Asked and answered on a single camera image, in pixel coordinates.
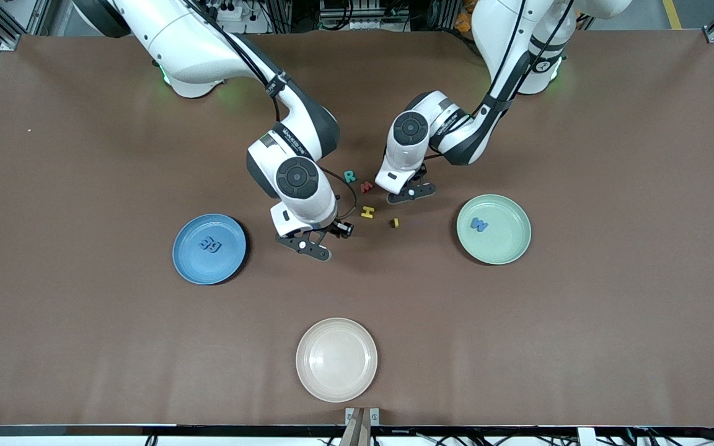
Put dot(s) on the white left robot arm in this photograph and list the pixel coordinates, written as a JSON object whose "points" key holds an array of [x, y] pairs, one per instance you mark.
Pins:
{"points": [[506, 31]]}

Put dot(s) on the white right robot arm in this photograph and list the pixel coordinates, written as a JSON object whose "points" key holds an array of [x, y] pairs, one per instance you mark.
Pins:
{"points": [[177, 37]]}

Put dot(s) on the beige round plate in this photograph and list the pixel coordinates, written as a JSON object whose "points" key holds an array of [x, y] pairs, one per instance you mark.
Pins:
{"points": [[336, 360]]}

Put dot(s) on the small metal bracket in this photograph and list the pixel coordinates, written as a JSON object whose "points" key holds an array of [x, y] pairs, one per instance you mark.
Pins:
{"points": [[349, 414]]}

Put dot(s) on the black electronics rack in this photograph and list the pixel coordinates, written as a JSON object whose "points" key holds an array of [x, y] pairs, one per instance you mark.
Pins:
{"points": [[363, 15]]}

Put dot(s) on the teal foam letter R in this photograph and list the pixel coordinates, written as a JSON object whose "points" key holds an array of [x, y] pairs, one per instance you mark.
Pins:
{"points": [[349, 176]]}

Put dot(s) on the white power strip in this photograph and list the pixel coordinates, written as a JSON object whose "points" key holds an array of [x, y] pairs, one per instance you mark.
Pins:
{"points": [[233, 12]]}

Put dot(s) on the blue round plate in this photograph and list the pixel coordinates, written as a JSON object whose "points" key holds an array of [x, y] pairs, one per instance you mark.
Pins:
{"points": [[209, 249]]}

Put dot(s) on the orange objects pile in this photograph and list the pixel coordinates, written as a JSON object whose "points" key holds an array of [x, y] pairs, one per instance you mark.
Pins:
{"points": [[463, 21]]}

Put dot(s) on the yellow foam letter H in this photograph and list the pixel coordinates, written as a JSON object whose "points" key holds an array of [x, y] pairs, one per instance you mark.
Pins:
{"points": [[367, 212]]}

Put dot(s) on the blue foam letter M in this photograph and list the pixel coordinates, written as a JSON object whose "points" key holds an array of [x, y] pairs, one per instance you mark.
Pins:
{"points": [[479, 225]]}

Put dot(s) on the green round plate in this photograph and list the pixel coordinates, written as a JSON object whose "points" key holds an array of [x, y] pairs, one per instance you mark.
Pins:
{"points": [[494, 229]]}

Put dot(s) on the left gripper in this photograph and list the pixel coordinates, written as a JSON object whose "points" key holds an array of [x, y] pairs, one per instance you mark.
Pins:
{"points": [[423, 170]]}

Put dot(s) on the red foam letter w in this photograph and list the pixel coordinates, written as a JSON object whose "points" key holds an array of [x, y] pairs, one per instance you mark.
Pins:
{"points": [[367, 186]]}

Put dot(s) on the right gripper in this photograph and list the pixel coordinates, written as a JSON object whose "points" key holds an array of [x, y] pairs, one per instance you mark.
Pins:
{"points": [[331, 227]]}

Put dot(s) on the blue foam letter g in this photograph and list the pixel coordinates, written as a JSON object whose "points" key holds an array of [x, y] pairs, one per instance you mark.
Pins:
{"points": [[215, 246]]}

